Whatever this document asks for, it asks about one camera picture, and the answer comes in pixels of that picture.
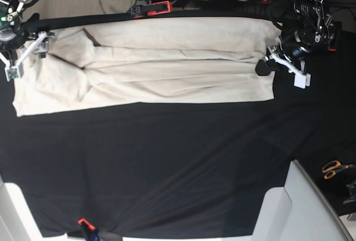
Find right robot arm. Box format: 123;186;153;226
1;0;40;60

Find black device right edge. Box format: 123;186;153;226
343;180;356;205

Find orange black clamp right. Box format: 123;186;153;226
327;21;343;52

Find orange black clamp top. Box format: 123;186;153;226
129;1;172;18

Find cream white T-shirt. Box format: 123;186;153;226
13;17;280;117

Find orange black clamp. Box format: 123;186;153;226
77;217;122;241
327;21;343;52
129;1;172;18

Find orange handled scissors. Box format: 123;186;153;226
322;160;355;180

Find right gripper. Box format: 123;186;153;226
1;13;50;58

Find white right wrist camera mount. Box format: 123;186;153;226
1;31;55;82

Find white base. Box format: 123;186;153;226
1;180;68;240
251;160;353;241

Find black table cloth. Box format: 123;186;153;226
1;31;355;239

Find orange black clamp bottom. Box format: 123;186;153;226
77;217;122;241

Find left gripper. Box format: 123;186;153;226
255;33;312;76

